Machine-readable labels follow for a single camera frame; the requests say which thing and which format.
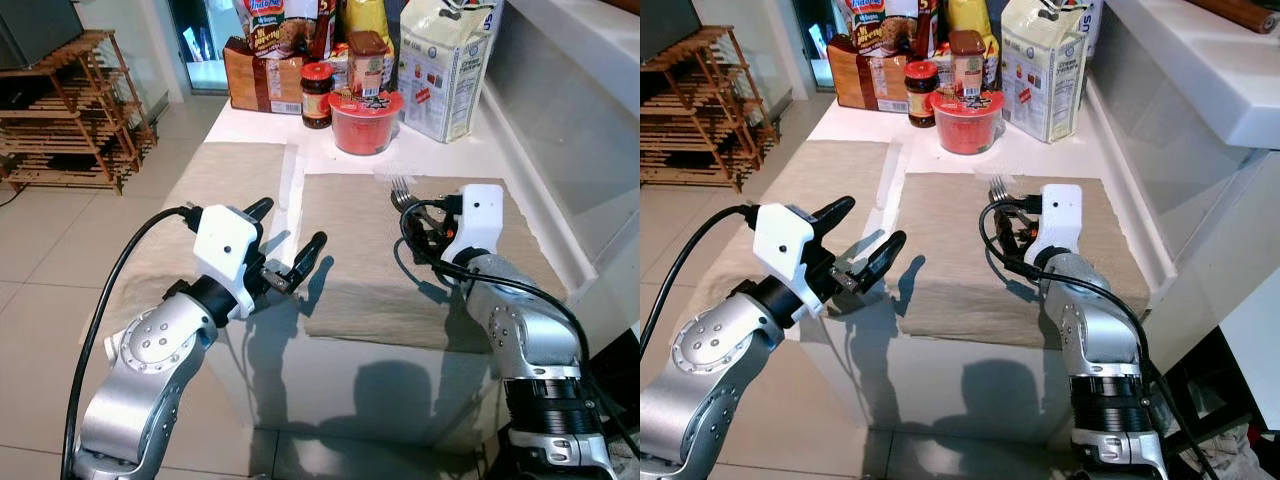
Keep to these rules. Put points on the dark jar with red lid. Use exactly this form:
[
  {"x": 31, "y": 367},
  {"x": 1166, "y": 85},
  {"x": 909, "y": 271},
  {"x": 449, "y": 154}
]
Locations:
[
  {"x": 317, "y": 100},
  {"x": 921, "y": 95}
]

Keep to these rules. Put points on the black television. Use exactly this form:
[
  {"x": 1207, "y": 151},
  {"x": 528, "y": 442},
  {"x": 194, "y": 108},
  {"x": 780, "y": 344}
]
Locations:
[
  {"x": 665, "y": 25},
  {"x": 35, "y": 30}
]

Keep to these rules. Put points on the red brown snack bag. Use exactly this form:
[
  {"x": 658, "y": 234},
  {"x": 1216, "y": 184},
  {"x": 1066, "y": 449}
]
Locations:
[
  {"x": 885, "y": 25},
  {"x": 285, "y": 25}
]

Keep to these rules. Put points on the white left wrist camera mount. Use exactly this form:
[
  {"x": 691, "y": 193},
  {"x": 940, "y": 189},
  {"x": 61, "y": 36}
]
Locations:
[
  {"x": 225, "y": 250},
  {"x": 785, "y": 250}
]

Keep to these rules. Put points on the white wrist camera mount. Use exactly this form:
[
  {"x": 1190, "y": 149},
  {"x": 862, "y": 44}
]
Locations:
[
  {"x": 475, "y": 220},
  {"x": 785, "y": 250},
  {"x": 225, "y": 250},
  {"x": 1060, "y": 220}
]

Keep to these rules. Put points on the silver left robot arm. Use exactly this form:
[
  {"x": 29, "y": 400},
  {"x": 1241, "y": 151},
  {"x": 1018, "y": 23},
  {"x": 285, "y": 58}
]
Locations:
[
  {"x": 150, "y": 350},
  {"x": 710, "y": 355}
]

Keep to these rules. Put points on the silver metal fork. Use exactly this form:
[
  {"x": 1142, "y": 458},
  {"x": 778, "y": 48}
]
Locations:
[
  {"x": 402, "y": 190},
  {"x": 1000, "y": 190}
]

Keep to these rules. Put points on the red instant noodle cup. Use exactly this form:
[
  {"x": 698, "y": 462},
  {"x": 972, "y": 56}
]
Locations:
[
  {"x": 365, "y": 130},
  {"x": 965, "y": 130}
]

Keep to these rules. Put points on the black low shelf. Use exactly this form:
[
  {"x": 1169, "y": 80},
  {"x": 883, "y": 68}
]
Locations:
[
  {"x": 618, "y": 380},
  {"x": 1200, "y": 390}
]

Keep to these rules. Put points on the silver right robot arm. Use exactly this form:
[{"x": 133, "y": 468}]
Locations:
[
  {"x": 1100, "y": 330},
  {"x": 530, "y": 330}
]

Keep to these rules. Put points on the yellow food bag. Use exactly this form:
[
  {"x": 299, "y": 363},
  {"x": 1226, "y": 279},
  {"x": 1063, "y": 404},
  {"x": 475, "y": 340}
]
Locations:
[
  {"x": 368, "y": 15},
  {"x": 975, "y": 12}
]

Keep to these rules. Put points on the white raised counter ledge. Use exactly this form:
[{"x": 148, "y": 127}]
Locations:
[
  {"x": 1200, "y": 70},
  {"x": 580, "y": 40}
]

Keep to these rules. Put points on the white crumpled rag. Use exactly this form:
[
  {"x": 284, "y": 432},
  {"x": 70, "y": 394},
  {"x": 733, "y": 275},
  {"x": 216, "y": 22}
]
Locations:
[{"x": 1250, "y": 455}]

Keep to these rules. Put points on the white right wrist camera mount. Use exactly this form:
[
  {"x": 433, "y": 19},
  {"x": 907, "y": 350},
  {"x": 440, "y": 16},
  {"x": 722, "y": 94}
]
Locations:
[
  {"x": 1060, "y": 220},
  {"x": 475, "y": 220}
]

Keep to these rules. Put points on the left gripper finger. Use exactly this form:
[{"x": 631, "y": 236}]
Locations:
[
  {"x": 259, "y": 210},
  {"x": 882, "y": 262},
  {"x": 833, "y": 210},
  {"x": 308, "y": 263}
]

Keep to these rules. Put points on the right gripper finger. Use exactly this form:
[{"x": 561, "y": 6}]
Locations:
[
  {"x": 1013, "y": 228},
  {"x": 425, "y": 225},
  {"x": 1028, "y": 203},
  {"x": 445, "y": 204}
]

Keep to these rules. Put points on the brown cardboard food box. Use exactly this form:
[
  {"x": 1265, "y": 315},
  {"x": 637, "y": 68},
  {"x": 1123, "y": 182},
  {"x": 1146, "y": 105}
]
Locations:
[
  {"x": 860, "y": 85},
  {"x": 250, "y": 85}
]

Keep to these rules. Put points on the jar with brown lid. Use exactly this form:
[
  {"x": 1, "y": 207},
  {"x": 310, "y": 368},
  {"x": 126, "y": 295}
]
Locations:
[
  {"x": 367, "y": 65},
  {"x": 968, "y": 65}
]

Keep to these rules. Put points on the large white paper sack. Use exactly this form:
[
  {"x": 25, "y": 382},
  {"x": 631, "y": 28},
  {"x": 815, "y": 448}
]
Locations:
[
  {"x": 440, "y": 80},
  {"x": 1045, "y": 80}
]

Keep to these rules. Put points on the brown wooden shelf rack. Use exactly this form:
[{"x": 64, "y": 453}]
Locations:
[
  {"x": 710, "y": 100},
  {"x": 90, "y": 110}
]

